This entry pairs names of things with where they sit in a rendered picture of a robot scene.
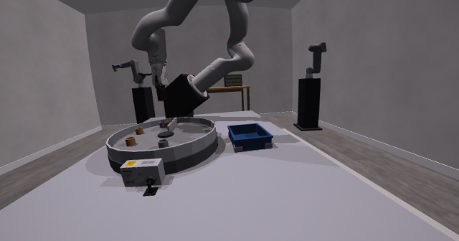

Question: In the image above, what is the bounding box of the blue shallow tray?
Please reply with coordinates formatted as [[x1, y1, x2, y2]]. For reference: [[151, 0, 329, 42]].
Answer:
[[227, 123, 273, 153]]

